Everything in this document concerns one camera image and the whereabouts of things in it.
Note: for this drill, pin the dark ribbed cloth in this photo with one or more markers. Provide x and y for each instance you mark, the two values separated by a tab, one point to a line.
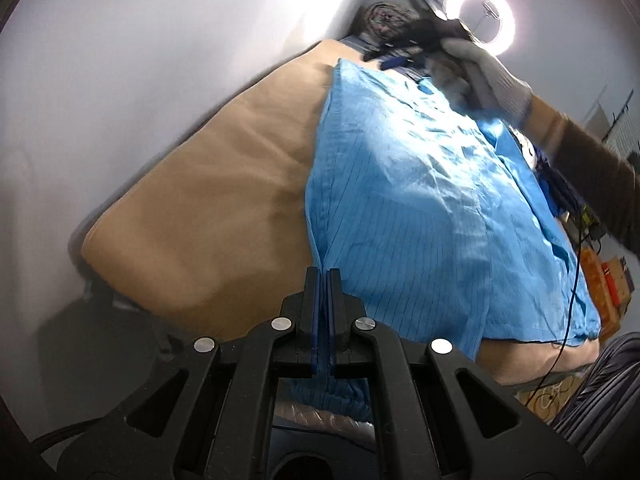
605	385

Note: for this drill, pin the striped hanging towel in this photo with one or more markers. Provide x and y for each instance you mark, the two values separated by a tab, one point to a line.
625	137

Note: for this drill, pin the blue checked bed sheet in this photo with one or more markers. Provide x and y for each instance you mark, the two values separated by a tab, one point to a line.
352	42

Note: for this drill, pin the orange patterned cloth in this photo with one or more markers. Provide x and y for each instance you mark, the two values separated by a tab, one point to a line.
592	280

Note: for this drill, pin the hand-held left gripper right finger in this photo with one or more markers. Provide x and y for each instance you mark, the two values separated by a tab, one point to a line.
332	320

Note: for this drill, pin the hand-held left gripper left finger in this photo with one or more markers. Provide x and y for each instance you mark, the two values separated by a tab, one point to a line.
314	320

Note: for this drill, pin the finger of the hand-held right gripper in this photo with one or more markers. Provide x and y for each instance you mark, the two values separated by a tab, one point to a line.
395	62

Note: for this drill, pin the folded floral quilt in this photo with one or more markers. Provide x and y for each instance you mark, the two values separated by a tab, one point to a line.
385	20

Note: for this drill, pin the black clothes rack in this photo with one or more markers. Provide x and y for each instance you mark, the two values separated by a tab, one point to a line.
612	115

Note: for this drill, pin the person's right hand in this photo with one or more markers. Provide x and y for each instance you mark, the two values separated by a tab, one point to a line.
480	85

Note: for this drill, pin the dark blue cloth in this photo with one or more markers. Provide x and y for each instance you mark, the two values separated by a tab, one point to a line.
552	175

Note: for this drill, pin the tan blanket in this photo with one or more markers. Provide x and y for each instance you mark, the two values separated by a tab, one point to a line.
200	210

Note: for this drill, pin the blue pinstriped garment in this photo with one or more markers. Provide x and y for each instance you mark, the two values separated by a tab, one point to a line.
425	185

